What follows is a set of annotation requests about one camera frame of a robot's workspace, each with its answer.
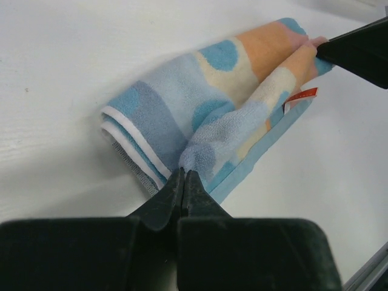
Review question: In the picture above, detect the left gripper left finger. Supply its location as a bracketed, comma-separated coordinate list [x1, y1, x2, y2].
[1, 169, 185, 290]

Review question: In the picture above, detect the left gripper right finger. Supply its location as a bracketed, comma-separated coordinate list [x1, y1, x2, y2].
[177, 171, 342, 290]

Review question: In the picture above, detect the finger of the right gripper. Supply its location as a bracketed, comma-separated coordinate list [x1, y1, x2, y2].
[317, 17, 387, 89]

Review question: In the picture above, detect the light blue dotted towel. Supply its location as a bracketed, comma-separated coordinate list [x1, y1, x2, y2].
[101, 18, 332, 202]

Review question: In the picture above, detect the aluminium mounting rail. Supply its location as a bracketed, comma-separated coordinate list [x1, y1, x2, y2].
[343, 242, 388, 291]

